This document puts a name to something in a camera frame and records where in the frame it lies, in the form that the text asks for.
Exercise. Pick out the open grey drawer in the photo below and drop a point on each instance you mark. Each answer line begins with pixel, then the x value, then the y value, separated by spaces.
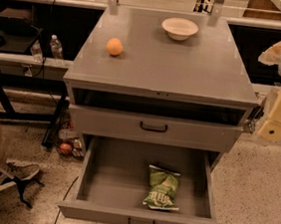
pixel 114 181

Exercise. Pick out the closed grey drawer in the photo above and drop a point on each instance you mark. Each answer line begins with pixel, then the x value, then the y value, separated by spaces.
pixel 154 128

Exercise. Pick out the snack packets on floor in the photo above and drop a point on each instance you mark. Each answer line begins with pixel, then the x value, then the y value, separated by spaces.
pixel 67 134

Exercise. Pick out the black box on shelf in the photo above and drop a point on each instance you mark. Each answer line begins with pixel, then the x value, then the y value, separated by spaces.
pixel 16 20

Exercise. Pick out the white bowl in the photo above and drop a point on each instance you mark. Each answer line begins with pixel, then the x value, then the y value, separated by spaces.
pixel 178 28

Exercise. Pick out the clear water bottle left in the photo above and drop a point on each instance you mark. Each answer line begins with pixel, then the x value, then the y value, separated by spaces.
pixel 37 52

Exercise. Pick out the clear water bottle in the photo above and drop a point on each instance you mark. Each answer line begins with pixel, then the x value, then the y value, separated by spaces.
pixel 56 49
pixel 37 52

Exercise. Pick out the green jalapeno chip bag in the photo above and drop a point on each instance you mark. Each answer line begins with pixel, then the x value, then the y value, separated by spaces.
pixel 162 188

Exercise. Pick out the clear water bottle right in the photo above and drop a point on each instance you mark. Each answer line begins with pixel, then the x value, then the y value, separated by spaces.
pixel 56 49

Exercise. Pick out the grey drawer cabinet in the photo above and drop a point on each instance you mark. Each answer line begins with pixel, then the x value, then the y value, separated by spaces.
pixel 201 78

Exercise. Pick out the black table frame leg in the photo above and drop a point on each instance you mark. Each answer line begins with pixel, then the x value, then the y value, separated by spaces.
pixel 47 142

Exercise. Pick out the orange fruit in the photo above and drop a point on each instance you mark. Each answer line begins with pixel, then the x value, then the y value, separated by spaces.
pixel 114 47

